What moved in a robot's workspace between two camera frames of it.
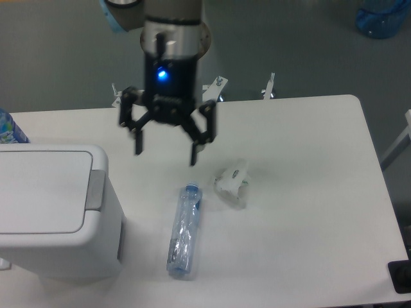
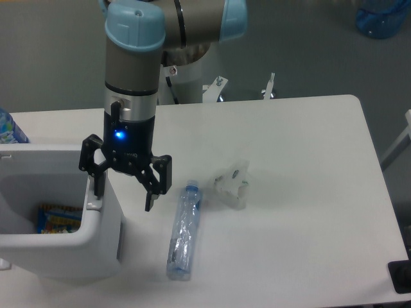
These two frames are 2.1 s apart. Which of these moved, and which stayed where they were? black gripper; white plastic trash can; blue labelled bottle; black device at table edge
Moved: white plastic trash can; black gripper
Stayed: blue labelled bottle; black device at table edge
